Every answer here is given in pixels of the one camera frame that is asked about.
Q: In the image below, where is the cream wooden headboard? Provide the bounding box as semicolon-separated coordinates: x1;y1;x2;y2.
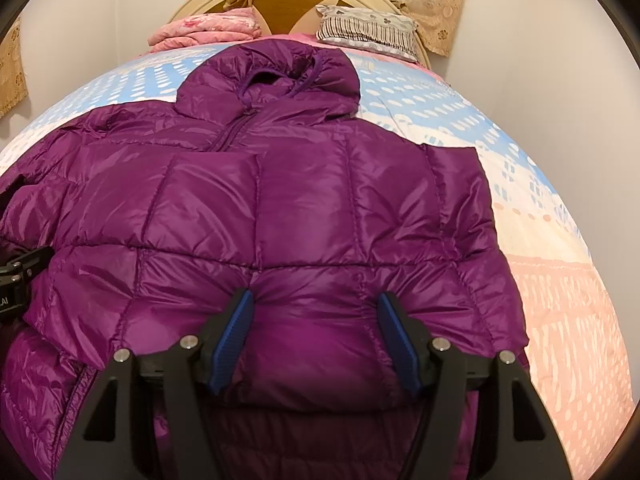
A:
172;0;433;68

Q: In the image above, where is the purple hooded down jacket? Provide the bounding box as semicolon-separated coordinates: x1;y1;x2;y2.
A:
0;40;531;480

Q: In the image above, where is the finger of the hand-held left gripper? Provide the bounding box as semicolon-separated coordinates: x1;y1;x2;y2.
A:
0;246;54;283

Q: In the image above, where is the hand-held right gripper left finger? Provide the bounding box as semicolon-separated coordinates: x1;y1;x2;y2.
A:
55;287;256;480

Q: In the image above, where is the pink pillow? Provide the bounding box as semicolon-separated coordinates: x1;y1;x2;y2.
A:
148;7;263;53

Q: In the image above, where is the striped grey pillow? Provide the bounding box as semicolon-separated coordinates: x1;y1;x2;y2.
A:
316;4;421;62

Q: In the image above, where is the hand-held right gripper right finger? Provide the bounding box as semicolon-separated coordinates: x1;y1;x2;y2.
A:
377;290;573;480

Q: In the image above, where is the pastel patterned bed sheet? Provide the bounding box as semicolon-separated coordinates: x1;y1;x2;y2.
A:
0;32;640;411

